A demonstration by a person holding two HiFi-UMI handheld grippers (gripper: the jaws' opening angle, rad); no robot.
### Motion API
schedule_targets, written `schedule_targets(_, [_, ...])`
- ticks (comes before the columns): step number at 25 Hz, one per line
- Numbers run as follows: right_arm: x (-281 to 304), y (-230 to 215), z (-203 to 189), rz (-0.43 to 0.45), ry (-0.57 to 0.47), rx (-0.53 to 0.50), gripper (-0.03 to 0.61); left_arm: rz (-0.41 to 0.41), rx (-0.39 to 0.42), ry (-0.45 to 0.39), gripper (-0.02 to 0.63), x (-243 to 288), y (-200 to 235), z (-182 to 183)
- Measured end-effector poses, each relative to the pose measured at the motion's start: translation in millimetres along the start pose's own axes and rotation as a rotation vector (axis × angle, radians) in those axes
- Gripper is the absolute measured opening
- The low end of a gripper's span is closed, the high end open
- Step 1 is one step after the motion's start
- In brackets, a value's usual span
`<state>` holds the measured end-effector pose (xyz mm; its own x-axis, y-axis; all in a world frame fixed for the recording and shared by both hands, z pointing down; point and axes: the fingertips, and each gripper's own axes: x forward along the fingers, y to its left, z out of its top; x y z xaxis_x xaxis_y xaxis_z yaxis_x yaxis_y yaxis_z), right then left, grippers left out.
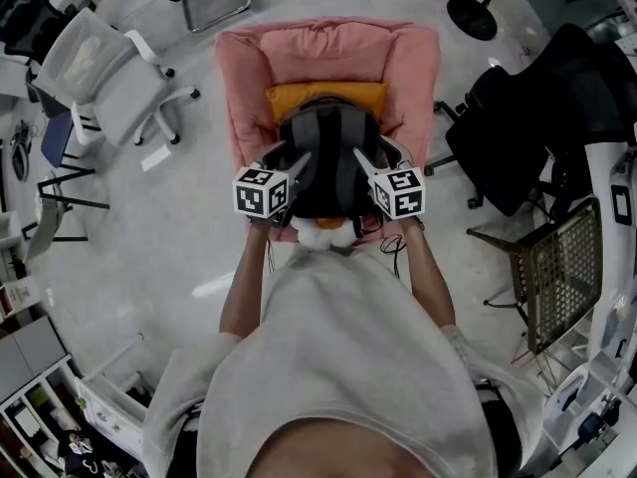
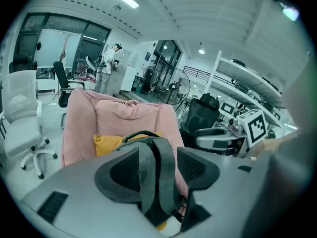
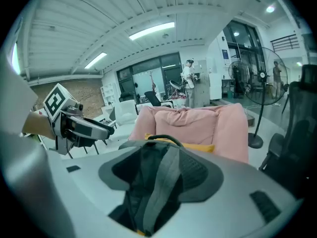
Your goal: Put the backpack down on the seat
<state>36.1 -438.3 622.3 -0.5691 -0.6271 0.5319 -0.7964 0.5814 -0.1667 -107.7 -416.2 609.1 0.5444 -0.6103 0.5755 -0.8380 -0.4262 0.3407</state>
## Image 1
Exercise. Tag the white plush toy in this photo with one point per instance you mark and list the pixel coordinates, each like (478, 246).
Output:
(313, 237)

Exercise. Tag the white paper sheet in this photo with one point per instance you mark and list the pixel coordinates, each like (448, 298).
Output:
(155, 158)

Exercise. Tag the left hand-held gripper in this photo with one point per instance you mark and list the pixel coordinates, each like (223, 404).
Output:
(259, 194)

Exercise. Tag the person's left forearm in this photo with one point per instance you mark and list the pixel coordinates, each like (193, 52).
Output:
(244, 287)

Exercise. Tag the pink cloth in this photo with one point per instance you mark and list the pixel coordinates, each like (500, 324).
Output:
(328, 53)

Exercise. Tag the white cubby shelf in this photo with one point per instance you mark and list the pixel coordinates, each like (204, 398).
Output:
(50, 379)

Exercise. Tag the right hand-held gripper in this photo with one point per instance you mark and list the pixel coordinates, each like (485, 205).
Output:
(403, 194)

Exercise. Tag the grey cloth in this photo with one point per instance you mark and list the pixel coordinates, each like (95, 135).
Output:
(328, 167)

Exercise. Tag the white office chair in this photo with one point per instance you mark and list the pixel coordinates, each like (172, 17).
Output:
(114, 97)

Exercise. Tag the black mesh office chair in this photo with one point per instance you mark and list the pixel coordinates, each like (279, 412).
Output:
(497, 142)

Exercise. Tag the person's right forearm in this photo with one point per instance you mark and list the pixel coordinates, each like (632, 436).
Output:
(428, 277)

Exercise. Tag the metal mesh chair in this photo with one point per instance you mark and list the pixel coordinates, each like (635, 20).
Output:
(562, 277)

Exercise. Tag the large black standing fan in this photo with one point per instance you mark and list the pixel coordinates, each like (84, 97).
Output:
(470, 18)

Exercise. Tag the white curved desk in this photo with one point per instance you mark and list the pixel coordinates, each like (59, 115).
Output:
(604, 267)

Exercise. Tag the grey-green chair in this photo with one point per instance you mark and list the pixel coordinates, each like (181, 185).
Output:
(47, 222)

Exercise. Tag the yellow cushion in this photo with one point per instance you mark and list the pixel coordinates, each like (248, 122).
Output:
(323, 91)
(329, 222)

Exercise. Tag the blue chair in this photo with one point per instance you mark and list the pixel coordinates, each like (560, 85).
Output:
(57, 140)

